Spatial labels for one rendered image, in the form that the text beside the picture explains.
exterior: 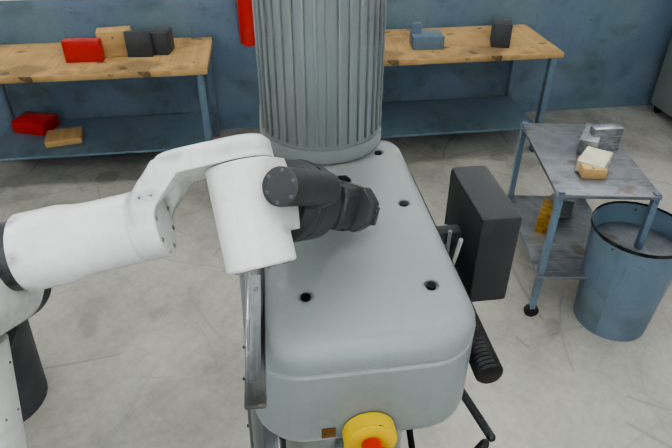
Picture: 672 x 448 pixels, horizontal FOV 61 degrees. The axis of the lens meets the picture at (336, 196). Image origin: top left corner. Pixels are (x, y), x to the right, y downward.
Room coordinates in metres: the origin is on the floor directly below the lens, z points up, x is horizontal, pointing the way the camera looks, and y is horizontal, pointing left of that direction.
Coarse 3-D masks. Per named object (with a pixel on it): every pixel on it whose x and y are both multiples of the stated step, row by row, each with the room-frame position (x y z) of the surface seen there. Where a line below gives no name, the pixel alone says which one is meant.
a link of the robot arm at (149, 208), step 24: (216, 144) 0.44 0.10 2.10; (240, 144) 0.44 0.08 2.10; (264, 144) 0.46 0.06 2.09; (168, 168) 0.43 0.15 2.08; (192, 168) 0.43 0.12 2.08; (144, 192) 0.41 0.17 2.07; (168, 192) 0.42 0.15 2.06; (144, 216) 0.40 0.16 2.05; (168, 216) 0.44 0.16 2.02; (144, 240) 0.39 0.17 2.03; (168, 240) 0.41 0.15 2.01
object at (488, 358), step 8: (472, 304) 0.56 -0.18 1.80; (480, 328) 0.51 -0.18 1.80; (480, 336) 0.49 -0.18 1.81; (472, 344) 0.48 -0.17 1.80; (480, 344) 0.48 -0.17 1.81; (488, 344) 0.48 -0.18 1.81; (472, 352) 0.47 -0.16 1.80; (480, 352) 0.47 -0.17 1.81; (488, 352) 0.46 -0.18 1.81; (472, 360) 0.46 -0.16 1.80; (480, 360) 0.46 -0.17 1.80; (488, 360) 0.45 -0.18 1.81; (496, 360) 0.45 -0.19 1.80; (472, 368) 0.46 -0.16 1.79; (480, 368) 0.45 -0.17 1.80; (488, 368) 0.44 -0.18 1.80; (496, 368) 0.45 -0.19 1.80; (480, 376) 0.44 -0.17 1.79; (488, 376) 0.44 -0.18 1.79; (496, 376) 0.45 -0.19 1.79
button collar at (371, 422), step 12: (360, 420) 0.39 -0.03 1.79; (372, 420) 0.38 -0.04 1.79; (384, 420) 0.39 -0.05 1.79; (348, 432) 0.38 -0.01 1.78; (360, 432) 0.37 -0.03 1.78; (372, 432) 0.38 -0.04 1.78; (384, 432) 0.38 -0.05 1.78; (348, 444) 0.37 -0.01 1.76; (360, 444) 0.37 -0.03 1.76; (384, 444) 0.38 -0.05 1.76
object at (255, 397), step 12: (252, 276) 0.50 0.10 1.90; (264, 276) 0.50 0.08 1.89; (252, 288) 0.48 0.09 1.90; (264, 288) 0.48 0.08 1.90; (252, 300) 0.46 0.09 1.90; (264, 300) 0.46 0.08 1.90; (252, 312) 0.44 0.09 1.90; (264, 312) 0.44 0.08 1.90; (252, 324) 0.42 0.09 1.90; (264, 324) 0.42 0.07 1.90; (252, 336) 0.41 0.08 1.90; (264, 336) 0.41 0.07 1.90; (252, 348) 0.39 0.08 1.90; (264, 348) 0.39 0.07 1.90; (252, 360) 0.37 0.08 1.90; (264, 360) 0.37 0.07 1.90; (252, 372) 0.36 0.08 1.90; (264, 372) 0.36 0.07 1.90; (252, 384) 0.35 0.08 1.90; (264, 384) 0.35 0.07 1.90; (252, 396) 0.33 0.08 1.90; (264, 396) 0.33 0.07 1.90; (252, 408) 0.32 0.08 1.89
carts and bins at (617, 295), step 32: (544, 128) 3.04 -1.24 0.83; (576, 128) 3.04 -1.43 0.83; (608, 128) 2.77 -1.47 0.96; (544, 160) 2.65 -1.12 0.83; (576, 160) 2.65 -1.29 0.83; (608, 160) 2.54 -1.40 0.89; (512, 192) 3.08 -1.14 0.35; (576, 192) 2.34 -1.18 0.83; (608, 192) 2.34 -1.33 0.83; (640, 192) 2.34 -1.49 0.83; (544, 224) 2.69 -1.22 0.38; (576, 224) 2.79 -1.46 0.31; (608, 224) 2.52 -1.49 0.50; (640, 224) 2.52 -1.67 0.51; (544, 256) 2.32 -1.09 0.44; (576, 256) 2.48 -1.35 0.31; (608, 256) 2.21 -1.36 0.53; (640, 256) 2.12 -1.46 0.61; (608, 288) 2.18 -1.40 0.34; (640, 288) 2.12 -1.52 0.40; (608, 320) 2.16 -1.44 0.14; (640, 320) 2.13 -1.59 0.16; (32, 352) 1.79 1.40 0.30; (32, 384) 1.73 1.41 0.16
